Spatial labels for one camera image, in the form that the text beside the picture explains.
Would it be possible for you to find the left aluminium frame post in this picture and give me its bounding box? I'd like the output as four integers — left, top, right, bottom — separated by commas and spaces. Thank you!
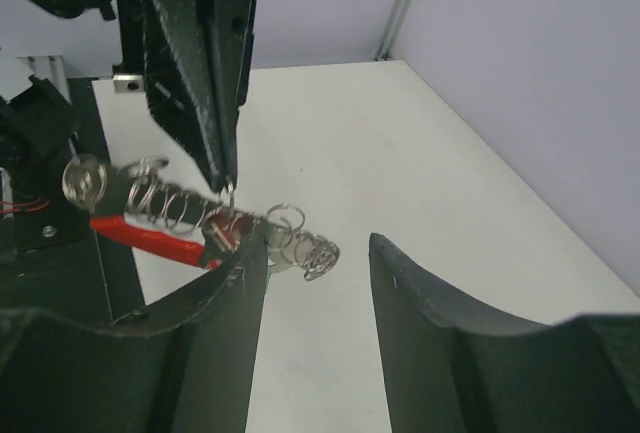
373, 0, 412, 61

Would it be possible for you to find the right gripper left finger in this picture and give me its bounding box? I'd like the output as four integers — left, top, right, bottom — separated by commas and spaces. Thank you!
1, 238, 267, 432

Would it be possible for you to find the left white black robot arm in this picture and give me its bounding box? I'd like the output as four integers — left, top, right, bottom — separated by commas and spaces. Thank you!
1, 0, 257, 261

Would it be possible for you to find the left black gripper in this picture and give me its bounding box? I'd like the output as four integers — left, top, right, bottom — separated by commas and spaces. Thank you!
114, 0, 256, 191

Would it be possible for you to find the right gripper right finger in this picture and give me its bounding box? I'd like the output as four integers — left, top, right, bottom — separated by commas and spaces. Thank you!
369, 233, 639, 432

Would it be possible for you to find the metal key organizer red handle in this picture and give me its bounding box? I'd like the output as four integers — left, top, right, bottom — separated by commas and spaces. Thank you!
62, 154, 340, 281

